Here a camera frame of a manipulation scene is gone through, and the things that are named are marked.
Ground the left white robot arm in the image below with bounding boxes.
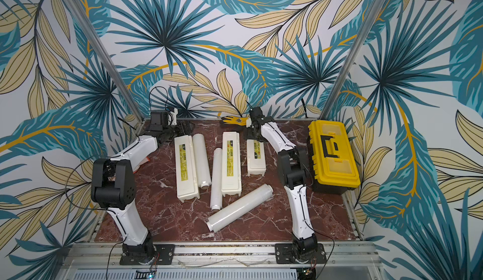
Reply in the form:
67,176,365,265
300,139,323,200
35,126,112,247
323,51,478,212
91,107,182,246

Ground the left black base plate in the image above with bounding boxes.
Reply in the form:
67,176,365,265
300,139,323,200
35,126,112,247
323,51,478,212
119,244,175,266

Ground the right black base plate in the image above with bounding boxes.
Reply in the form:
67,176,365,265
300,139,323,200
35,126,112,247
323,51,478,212
274,243,328,264

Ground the thin middle wrap roll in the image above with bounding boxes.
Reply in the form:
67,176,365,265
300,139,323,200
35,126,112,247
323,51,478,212
210,148,223,211

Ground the left white dispenser box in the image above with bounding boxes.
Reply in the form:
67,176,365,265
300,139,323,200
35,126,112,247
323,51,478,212
174,135,200,203

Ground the white dispenser box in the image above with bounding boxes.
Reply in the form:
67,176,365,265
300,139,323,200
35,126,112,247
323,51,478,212
174,135,200,203
221,131,242,196

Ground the large diagonal wrap roll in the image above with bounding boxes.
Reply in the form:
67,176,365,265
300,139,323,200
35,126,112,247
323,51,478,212
206,184,273,232

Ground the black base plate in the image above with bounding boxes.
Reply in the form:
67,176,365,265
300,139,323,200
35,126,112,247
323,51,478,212
119,244,175,266
274,243,328,264

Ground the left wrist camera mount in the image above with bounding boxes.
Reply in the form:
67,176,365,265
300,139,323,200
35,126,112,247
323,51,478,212
167,106,178,126

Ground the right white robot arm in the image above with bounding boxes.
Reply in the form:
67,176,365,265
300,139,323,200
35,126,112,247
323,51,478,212
247,107,316,242

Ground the yellow black toolbox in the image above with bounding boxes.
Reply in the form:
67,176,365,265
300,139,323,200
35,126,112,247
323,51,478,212
308,120,361,195

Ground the left thick wrap roll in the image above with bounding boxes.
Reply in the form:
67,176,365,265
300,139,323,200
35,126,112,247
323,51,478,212
192,133,211,189

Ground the middle white dispenser box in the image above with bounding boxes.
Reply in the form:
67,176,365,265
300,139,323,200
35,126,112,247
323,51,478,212
221,131,242,196

